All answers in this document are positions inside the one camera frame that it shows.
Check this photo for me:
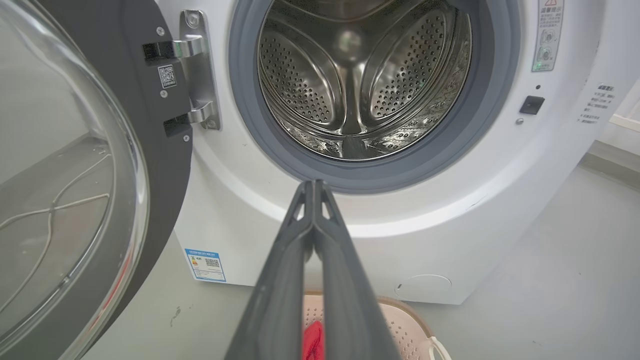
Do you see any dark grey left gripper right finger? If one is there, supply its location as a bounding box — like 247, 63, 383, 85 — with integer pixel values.
313, 180, 402, 360

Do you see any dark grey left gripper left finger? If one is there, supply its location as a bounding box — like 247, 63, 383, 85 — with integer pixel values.
225, 180, 315, 360

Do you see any red cloth garment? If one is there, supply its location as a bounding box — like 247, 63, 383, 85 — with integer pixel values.
302, 320, 326, 360

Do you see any cream perforated laundry basket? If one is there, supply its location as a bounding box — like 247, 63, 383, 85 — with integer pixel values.
302, 293, 452, 360

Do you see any stainless steel washing machine drum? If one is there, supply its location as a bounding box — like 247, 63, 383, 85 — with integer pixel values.
257, 0, 473, 162

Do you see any round white filter cover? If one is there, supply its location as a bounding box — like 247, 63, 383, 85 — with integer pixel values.
393, 273, 453, 304

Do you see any blue energy label sticker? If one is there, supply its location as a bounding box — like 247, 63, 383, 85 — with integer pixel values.
183, 248, 227, 284

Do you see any white front-load washing machine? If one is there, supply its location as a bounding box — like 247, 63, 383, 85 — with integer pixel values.
154, 0, 640, 306

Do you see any grey rubber door gasket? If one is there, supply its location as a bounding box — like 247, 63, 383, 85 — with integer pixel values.
228, 0, 521, 195

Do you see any chrome door hinge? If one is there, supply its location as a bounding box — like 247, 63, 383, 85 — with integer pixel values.
172, 9, 222, 132

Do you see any white QR code sticker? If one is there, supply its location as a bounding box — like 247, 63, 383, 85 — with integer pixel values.
157, 64, 178, 90

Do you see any black door latch socket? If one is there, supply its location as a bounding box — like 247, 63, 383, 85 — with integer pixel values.
518, 95, 546, 116

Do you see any small text sticker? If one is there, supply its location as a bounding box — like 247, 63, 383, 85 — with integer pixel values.
579, 82, 616, 126

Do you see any warning sticker with triangle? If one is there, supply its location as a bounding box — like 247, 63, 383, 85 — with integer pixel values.
531, 0, 565, 73

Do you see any washing machine glass door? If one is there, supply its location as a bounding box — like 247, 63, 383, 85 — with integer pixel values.
0, 0, 194, 360

